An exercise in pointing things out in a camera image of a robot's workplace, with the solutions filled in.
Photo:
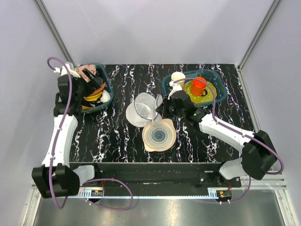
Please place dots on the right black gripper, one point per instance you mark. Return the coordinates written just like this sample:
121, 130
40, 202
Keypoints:
161, 109

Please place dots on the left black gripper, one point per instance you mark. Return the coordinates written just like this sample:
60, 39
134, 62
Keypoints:
94, 83

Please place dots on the pink lace bra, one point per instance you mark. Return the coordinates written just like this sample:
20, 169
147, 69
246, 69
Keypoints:
87, 72

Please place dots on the white mesh laundry bag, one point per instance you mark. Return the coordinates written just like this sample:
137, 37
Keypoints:
143, 109

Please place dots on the peach brown bra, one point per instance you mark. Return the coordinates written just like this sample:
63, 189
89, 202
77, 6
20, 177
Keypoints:
96, 92

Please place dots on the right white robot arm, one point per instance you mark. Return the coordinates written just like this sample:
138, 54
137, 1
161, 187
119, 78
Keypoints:
258, 154

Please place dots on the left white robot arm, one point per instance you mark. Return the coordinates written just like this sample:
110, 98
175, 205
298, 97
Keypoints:
55, 178

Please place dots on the left teal plastic bin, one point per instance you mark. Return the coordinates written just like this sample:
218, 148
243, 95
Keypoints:
108, 94

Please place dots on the teal plastic bin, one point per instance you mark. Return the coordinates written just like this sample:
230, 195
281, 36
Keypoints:
209, 75
108, 94

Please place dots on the yellow cloth in bin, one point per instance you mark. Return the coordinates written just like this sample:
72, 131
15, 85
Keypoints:
91, 101

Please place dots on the pink blue swirl plate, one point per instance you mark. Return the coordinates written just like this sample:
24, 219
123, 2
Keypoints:
159, 136

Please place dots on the black cloth in bin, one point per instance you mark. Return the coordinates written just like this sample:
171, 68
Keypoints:
94, 85

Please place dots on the cream yellow mug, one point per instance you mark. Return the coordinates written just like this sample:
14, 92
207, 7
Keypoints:
177, 76

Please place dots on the orange cup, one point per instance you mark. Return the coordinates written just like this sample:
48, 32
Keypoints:
198, 87

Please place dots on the yellow green plate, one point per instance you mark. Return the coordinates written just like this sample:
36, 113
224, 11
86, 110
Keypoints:
207, 95

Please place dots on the right teal plastic bin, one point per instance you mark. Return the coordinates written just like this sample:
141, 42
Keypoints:
209, 75

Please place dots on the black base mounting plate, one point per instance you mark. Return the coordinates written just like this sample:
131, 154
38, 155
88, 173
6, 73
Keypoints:
204, 174

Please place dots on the left aluminium frame post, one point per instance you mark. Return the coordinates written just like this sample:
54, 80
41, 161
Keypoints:
53, 30

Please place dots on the aluminium frame post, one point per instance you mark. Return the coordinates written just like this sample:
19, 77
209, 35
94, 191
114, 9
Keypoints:
264, 24
53, 30

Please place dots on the white slotted cable duct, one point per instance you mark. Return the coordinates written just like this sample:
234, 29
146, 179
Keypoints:
89, 193

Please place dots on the right aluminium frame post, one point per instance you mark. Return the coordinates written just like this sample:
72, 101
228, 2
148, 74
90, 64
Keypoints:
264, 24

